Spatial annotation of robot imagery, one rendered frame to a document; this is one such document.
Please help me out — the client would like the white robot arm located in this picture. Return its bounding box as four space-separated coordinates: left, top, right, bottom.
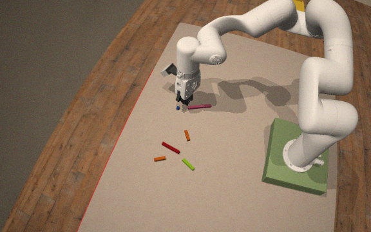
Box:
160 0 358 173

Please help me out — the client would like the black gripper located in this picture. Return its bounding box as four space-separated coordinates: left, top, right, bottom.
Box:
175 70 201 106

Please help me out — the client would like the red rod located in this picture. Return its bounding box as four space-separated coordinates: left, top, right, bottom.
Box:
162 142 180 154

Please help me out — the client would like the lime green rod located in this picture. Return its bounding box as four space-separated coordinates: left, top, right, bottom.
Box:
182 158 195 171

